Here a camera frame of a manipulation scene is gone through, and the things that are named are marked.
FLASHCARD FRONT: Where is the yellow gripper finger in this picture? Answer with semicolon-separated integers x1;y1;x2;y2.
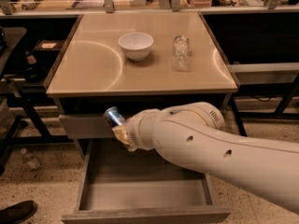
112;124;129;145

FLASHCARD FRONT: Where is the blue silver redbull can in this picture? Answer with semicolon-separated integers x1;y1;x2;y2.
103;105;138;152

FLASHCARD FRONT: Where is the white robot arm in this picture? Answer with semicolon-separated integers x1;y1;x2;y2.
106;102;299;214

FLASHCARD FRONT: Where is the closed top drawer front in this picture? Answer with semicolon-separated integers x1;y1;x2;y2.
58;109;227;140

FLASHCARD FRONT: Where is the open middle drawer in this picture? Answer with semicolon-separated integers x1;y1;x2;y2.
62;139;231;224

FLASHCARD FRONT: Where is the grey drawer cabinet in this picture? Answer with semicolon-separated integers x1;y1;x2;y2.
43;11;241;224

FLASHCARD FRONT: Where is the white ceramic bowl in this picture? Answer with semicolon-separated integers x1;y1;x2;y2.
118;32;153;62

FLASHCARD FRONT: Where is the plastic bottle on floor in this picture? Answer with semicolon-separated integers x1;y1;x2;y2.
20;148;41;170

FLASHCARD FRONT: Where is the black round object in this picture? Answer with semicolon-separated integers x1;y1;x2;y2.
23;66;46;83

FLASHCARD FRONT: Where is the dark box with label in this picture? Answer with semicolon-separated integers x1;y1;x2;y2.
34;39;64;51

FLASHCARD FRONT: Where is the black side table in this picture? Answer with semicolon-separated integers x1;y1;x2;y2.
0;27;71;174

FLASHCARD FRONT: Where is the dark shoe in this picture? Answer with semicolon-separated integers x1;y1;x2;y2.
0;201;37;224

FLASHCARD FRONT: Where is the grey bench right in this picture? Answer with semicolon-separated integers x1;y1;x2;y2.
228;63;299;136

